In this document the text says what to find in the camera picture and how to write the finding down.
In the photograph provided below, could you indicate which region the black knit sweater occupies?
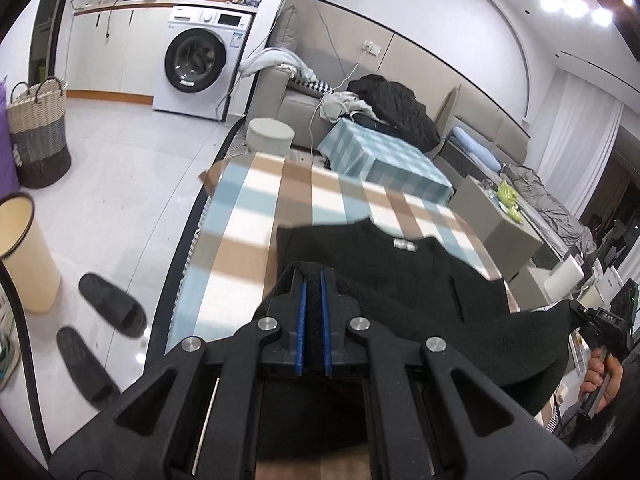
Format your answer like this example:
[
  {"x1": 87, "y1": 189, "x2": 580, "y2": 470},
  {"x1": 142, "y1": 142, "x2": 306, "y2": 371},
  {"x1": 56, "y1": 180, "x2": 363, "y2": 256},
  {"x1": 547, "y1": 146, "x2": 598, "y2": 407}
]
[{"x1": 252, "y1": 216, "x2": 589, "y2": 461}]

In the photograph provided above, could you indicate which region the light grey clothes pile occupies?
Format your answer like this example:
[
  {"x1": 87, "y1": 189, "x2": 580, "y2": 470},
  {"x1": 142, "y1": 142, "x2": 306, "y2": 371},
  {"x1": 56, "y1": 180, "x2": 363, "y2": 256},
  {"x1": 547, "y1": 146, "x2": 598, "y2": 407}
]
[{"x1": 319, "y1": 91, "x2": 378, "y2": 124}]

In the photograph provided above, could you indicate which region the person right hand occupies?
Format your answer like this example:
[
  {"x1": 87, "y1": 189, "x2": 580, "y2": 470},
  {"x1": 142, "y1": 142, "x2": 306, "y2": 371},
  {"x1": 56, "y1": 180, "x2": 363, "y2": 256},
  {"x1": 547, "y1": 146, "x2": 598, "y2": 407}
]
[{"x1": 578, "y1": 348, "x2": 624, "y2": 414}]

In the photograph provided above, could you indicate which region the brown blue checkered tablecloth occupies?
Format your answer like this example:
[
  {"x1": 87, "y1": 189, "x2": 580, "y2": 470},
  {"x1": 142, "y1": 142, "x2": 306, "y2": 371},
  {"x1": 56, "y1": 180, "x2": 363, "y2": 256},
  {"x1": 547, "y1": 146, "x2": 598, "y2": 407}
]
[{"x1": 167, "y1": 154, "x2": 521, "y2": 347}]

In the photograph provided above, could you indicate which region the beige cabinet box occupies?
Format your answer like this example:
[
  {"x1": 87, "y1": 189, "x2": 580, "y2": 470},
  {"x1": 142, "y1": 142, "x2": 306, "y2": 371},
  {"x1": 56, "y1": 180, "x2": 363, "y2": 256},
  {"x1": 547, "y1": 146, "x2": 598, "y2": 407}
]
[{"x1": 449, "y1": 177, "x2": 542, "y2": 282}]

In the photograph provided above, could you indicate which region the black slipper far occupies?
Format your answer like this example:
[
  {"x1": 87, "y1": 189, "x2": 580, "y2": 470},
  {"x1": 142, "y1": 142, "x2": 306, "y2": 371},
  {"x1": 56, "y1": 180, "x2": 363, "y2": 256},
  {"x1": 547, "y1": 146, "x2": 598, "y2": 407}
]
[{"x1": 78, "y1": 273, "x2": 148, "y2": 338}]

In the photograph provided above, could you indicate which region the black slipper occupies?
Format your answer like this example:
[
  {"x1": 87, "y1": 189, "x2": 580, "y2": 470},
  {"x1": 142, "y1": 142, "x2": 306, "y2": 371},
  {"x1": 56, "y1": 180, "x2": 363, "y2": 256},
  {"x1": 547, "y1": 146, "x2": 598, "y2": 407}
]
[
  {"x1": 78, "y1": 273, "x2": 148, "y2": 338},
  {"x1": 56, "y1": 326, "x2": 120, "y2": 411}
]

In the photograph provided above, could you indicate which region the grey crumpled blanket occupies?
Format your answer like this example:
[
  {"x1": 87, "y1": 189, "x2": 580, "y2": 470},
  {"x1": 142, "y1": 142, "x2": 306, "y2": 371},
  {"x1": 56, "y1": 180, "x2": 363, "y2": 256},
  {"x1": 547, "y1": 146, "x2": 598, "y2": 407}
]
[{"x1": 500, "y1": 164, "x2": 597, "y2": 256}]

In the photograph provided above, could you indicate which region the green toy figure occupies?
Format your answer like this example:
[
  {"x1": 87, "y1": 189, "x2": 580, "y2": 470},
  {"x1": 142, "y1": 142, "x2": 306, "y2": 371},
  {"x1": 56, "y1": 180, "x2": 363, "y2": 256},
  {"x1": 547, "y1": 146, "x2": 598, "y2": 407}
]
[{"x1": 497, "y1": 181, "x2": 523, "y2": 224}]

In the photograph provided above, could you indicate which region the black slipper near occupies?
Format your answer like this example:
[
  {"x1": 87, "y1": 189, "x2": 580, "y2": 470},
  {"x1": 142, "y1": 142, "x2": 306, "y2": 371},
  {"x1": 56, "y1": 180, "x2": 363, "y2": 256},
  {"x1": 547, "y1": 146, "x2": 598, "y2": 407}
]
[{"x1": 56, "y1": 326, "x2": 120, "y2": 411}]

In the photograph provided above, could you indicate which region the teal checkered small table cloth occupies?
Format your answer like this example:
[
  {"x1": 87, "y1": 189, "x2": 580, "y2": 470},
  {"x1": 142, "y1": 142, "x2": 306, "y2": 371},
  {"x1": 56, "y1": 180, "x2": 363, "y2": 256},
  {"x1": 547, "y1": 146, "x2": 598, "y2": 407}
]
[{"x1": 318, "y1": 119, "x2": 454, "y2": 205}]

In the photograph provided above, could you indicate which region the light blue pillow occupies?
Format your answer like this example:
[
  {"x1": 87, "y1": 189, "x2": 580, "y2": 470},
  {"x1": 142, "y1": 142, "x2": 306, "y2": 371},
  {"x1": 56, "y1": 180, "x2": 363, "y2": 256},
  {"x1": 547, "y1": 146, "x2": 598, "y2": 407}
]
[{"x1": 451, "y1": 127, "x2": 502, "y2": 174}]

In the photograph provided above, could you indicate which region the round white stool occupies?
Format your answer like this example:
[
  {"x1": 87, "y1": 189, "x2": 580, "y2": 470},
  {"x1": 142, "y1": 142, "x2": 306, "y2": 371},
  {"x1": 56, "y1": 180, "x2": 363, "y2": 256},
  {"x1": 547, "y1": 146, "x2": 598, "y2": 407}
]
[{"x1": 245, "y1": 117, "x2": 295, "y2": 157}]

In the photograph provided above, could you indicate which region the grey sofa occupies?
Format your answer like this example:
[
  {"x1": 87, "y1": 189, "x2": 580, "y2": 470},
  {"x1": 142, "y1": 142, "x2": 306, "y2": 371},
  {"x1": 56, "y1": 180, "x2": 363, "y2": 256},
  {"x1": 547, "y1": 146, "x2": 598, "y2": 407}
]
[{"x1": 248, "y1": 0, "x2": 529, "y2": 165}]

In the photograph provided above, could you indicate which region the black padded jacket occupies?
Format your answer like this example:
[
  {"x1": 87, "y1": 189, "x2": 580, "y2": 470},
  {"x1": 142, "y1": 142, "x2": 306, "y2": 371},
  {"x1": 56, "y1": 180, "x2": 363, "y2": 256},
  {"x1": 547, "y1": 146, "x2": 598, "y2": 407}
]
[{"x1": 347, "y1": 74, "x2": 440, "y2": 153}]

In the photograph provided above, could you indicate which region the beige trash bin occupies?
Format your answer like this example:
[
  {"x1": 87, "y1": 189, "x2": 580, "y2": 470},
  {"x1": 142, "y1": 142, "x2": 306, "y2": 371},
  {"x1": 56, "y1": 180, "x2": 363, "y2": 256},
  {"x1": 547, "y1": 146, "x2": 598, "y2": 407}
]
[{"x1": 0, "y1": 193, "x2": 61, "y2": 314}]

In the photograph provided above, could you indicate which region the white front-load washing machine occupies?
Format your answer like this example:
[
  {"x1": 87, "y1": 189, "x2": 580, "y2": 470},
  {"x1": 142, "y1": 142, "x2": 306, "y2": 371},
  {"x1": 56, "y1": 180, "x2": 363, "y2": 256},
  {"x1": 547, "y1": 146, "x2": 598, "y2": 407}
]
[{"x1": 152, "y1": 4, "x2": 253, "y2": 122}]

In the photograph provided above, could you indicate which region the purple bag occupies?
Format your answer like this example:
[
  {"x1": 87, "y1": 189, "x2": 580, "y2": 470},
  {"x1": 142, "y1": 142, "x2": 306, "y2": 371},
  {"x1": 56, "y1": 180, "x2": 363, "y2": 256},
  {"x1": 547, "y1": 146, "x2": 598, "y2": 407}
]
[{"x1": 0, "y1": 79, "x2": 20, "y2": 198}]

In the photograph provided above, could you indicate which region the woven laundry basket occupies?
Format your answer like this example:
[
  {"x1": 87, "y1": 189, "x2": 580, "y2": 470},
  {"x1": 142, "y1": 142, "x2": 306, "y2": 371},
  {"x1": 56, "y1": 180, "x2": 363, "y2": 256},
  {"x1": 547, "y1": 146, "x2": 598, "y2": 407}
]
[{"x1": 6, "y1": 76, "x2": 72, "y2": 190}]

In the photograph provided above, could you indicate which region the black cable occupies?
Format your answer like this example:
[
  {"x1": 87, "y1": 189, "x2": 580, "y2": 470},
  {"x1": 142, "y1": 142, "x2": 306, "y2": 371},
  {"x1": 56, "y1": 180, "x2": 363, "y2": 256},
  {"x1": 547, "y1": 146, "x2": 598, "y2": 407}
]
[{"x1": 0, "y1": 261, "x2": 54, "y2": 463}]

